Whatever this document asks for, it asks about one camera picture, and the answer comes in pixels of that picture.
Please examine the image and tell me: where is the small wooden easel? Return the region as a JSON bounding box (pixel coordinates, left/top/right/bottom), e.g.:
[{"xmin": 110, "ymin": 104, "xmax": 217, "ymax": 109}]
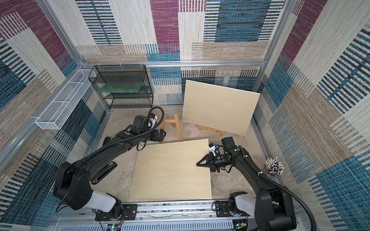
[
  {"xmin": 198, "ymin": 125, "xmax": 225, "ymax": 136},
  {"xmin": 161, "ymin": 114, "xmax": 183, "ymax": 141}
]

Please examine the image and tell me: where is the light wooden board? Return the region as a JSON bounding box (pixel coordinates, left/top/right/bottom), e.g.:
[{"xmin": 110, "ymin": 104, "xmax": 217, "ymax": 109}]
[
  {"xmin": 182, "ymin": 80, "xmax": 260, "ymax": 136},
  {"xmin": 129, "ymin": 139, "xmax": 212, "ymax": 200}
]

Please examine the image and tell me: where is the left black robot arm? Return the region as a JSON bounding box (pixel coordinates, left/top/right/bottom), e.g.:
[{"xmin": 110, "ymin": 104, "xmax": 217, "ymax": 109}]
[{"xmin": 53, "ymin": 112, "xmax": 166, "ymax": 220}]

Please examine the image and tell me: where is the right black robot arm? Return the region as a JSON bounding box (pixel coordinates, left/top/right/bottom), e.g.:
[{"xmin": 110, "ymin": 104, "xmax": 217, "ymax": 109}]
[{"xmin": 196, "ymin": 137, "xmax": 297, "ymax": 231}]

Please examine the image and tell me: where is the black stapler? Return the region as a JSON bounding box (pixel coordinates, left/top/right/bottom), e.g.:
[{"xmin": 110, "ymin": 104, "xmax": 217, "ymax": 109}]
[{"xmin": 91, "ymin": 161, "xmax": 118, "ymax": 185}]

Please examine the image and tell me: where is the green board on shelf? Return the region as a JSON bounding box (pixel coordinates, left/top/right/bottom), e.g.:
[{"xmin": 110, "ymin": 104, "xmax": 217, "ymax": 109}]
[{"xmin": 98, "ymin": 84, "xmax": 143, "ymax": 93}]

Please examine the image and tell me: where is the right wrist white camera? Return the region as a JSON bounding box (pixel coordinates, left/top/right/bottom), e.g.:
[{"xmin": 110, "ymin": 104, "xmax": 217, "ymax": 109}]
[{"xmin": 209, "ymin": 143, "xmax": 220, "ymax": 156}]

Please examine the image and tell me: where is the wrist white camera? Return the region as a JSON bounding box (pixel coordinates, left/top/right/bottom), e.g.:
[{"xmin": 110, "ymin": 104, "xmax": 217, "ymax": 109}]
[
  {"xmin": 148, "ymin": 113, "xmax": 158, "ymax": 129},
  {"xmin": 209, "ymin": 143, "xmax": 220, "ymax": 156}
]

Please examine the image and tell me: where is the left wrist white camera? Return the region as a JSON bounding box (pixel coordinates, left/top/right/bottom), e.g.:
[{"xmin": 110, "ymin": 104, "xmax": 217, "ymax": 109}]
[{"xmin": 148, "ymin": 113, "xmax": 158, "ymax": 129}]

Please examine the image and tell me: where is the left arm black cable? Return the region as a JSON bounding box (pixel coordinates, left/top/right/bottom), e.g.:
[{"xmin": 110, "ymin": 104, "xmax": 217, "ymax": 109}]
[{"xmin": 86, "ymin": 106, "xmax": 165, "ymax": 158}]

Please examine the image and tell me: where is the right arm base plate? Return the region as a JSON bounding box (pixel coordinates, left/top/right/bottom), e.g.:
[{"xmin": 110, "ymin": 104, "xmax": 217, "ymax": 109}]
[{"xmin": 212, "ymin": 200, "xmax": 241, "ymax": 217}]

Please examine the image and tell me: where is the aluminium front rail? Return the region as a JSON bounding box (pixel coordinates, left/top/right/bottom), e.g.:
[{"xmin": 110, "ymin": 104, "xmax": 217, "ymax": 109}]
[{"xmin": 48, "ymin": 199, "xmax": 258, "ymax": 231}]

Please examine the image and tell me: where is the black wire mesh shelf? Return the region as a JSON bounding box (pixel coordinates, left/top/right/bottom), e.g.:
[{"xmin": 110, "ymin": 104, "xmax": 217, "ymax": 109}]
[{"xmin": 88, "ymin": 64, "xmax": 154, "ymax": 109}]

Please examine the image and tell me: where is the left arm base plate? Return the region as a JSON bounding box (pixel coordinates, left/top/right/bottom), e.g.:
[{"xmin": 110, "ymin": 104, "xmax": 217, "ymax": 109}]
[{"xmin": 95, "ymin": 204, "xmax": 138, "ymax": 222}]

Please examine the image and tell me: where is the white wire mesh basket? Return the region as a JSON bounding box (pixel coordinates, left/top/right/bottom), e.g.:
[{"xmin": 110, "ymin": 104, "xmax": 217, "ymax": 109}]
[{"xmin": 35, "ymin": 69, "xmax": 91, "ymax": 130}]

